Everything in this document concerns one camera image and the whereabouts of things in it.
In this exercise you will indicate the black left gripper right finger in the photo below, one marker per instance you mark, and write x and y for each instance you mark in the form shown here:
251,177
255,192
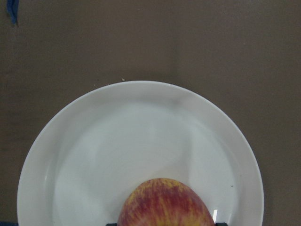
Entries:
221,224

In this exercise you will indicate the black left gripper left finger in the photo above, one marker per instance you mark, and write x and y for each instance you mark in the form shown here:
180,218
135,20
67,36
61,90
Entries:
111,224

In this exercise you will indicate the red yellow apple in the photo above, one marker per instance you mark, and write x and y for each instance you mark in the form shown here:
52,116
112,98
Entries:
164,202

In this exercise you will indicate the white round plate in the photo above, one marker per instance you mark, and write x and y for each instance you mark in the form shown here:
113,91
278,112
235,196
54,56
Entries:
99,148

